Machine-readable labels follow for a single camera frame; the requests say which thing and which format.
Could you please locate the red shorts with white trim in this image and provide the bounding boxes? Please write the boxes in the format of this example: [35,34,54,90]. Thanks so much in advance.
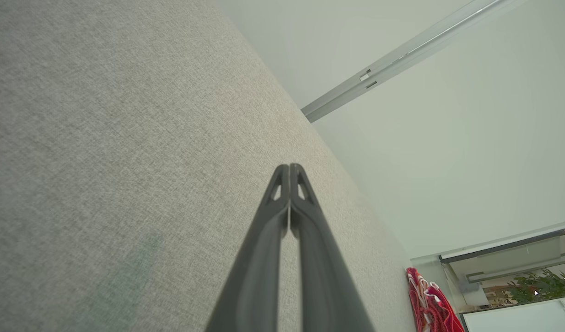
[423,282,465,332]

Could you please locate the red jersey with white sleeves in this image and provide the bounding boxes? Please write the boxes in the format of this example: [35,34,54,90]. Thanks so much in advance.
[406,267,432,332]

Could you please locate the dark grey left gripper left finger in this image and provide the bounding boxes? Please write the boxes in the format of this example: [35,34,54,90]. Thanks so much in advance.
[204,163,291,332]

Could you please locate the green leafy plant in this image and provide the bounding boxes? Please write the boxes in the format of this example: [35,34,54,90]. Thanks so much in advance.
[508,268,565,305]

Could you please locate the dark metal window frame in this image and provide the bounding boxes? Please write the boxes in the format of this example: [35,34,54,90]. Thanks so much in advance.
[439,225,565,264]

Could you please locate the white board panel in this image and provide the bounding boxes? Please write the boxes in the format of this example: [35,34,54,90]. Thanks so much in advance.
[462,295,565,332]

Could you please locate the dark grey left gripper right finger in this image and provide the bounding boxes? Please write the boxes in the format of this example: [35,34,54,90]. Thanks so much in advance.
[289,162,376,332]

